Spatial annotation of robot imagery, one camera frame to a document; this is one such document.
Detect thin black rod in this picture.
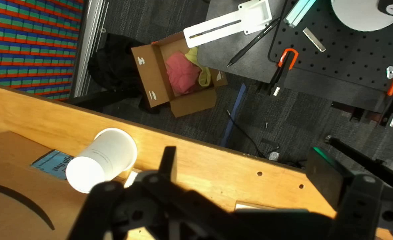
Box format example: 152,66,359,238
228,16,282,68

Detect white slotted bracket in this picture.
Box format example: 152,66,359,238
182,0,273,50

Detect pink cloth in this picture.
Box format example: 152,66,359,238
164,51,201,96

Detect small metal ruler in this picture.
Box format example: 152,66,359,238
301,27,328,54

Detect open cardboard box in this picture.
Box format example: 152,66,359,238
130,31,229,119

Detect yellow-green soft item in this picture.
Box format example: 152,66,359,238
185,46,213,90

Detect black perforated board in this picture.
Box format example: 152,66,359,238
204,0,393,114

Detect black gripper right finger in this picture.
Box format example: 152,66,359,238
330,172,393,240

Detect white round disc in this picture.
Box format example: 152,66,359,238
329,0,393,34

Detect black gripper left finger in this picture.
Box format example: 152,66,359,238
66,146,250,240

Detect colourful woven wall panel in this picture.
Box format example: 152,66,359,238
0,0,86,102

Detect black bag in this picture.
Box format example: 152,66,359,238
86,32,145,98

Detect large cardboard box black smile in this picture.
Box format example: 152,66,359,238
0,130,88,240

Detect white paper cup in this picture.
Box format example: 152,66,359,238
64,127,140,195

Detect white aluminium frame post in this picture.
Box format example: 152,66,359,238
73,0,112,99

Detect teal aluminium bar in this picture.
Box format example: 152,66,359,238
285,0,317,28

